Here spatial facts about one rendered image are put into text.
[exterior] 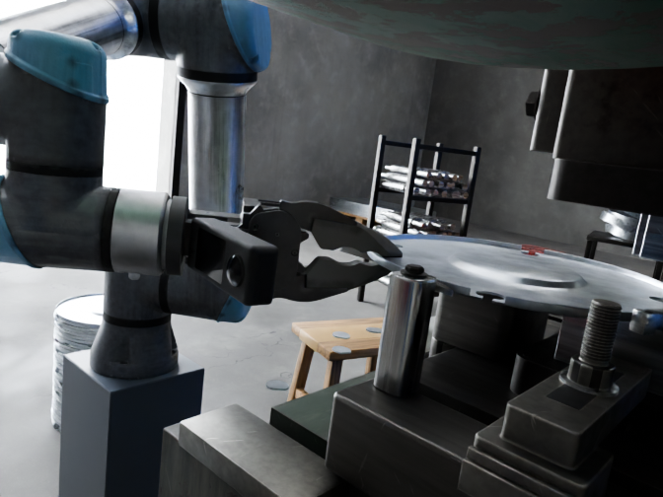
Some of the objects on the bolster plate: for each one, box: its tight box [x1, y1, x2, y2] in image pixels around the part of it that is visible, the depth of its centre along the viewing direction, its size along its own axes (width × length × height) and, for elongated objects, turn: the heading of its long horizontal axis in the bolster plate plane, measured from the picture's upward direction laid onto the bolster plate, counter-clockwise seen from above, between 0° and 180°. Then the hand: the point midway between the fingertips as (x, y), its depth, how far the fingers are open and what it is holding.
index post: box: [374, 263, 437, 397], centre depth 42 cm, size 3×3×10 cm
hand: (390, 259), depth 52 cm, fingers closed
